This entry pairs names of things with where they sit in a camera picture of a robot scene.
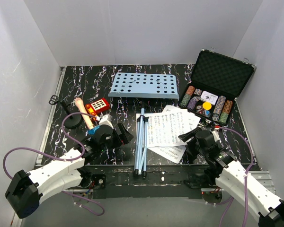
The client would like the sheet music page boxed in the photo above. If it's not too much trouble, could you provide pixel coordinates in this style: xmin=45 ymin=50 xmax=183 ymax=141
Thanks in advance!
xmin=142 ymin=112 xmax=193 ymax=148
xmin=153 ymin=107 xmax=200 ymax=164

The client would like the black microphone stand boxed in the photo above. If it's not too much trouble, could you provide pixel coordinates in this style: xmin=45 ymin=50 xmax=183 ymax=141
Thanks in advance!
xmin=49 ymin=94 xmax=83 ymax=130

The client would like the pink toy microphone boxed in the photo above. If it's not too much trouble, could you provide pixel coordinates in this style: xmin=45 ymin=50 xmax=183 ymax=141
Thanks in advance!
xmin=74 ymin=97 xmax=94 ymax=130

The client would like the blue music stand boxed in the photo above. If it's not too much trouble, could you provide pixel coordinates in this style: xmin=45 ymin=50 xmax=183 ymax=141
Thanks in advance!
xmin=108 ymin=73 xmax=179 ymax=178

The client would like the black poker chip case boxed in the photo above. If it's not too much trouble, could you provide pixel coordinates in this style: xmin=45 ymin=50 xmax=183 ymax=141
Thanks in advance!
xmin=178 ymin=49 xmax=256 ymax=126

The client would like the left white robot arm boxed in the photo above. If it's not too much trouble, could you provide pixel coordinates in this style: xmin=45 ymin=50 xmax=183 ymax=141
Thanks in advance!
xmin=5 ymin=123 xmax=133 ymax=219

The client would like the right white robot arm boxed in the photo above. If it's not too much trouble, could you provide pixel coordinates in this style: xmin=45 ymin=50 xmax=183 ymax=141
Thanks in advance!
xmin=178 ymin=126 xmax=284 ymax=227

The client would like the blue grey brick toy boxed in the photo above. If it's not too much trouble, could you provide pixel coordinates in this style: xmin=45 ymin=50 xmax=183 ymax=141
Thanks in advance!
xmin=87 ymin=125 xmax=100 ymax=136

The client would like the blue white chip row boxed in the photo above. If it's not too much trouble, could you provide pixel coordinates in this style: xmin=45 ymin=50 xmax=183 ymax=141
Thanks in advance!
xmin=212 ymin=96 xmax=226 ymax=121

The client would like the purple chip row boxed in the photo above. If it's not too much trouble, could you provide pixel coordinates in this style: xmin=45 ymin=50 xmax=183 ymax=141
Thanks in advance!
xmin=187 ymin=96 xmax=201 ymax=111

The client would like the green chip row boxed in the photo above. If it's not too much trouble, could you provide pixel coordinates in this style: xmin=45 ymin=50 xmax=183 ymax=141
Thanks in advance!
xmin=178 ymin=94 xmax=192 ymax=108

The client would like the yellow dealer button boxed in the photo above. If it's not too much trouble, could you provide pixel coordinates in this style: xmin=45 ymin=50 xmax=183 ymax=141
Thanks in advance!
xmin=202 ymin=102 xmax=212 ymax=110

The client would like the white card deck box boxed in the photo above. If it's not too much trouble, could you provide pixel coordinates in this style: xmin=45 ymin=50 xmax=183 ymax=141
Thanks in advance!
xmin=200 ymin=91 xmax=219 ymax=105

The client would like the brown chip row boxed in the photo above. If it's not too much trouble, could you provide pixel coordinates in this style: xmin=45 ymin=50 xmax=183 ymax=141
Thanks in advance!
xmin=222 ymin=100 xmax=233 ymax=114

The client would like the red white chip row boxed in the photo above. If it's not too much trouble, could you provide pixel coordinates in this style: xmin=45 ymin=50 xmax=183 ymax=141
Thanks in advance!
xmin=186 ymin=86 xmax=195 ymax=96

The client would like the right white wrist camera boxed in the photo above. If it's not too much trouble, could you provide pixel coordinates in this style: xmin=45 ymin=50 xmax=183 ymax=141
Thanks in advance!
xmin=210 ymin=126 xmax=221 ymax=142

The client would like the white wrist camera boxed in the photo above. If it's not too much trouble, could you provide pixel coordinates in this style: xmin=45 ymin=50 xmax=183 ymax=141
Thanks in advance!
xmin=94 ymin=114 xmax=114 ymax=129
xmin=210 ymin=126 xmax=221 ymax=142

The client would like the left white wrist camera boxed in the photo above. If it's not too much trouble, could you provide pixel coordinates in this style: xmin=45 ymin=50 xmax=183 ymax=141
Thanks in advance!
xmin=94 ymin=114 xmax=114 ymax=129

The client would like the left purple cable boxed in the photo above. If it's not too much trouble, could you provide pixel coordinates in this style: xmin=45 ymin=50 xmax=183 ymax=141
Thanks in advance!
xmin=2 ymin=112 xmax=105 ymax=216

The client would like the purple cable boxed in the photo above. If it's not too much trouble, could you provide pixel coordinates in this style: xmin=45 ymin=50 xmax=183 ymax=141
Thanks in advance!
xmin=2 ymin=112 xmax=105 ymax=216
xmin=215 ymin=126 xmax=255 ymax=227

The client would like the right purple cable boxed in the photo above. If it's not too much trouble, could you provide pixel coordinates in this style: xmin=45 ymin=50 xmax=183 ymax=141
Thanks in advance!
xmin=215 ymin=126 xmax=255 ymax=227

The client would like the left aluminium rail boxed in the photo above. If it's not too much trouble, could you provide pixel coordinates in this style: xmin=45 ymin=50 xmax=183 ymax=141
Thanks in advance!
xmin=35 ymin=67 xmax=66 ymax=166

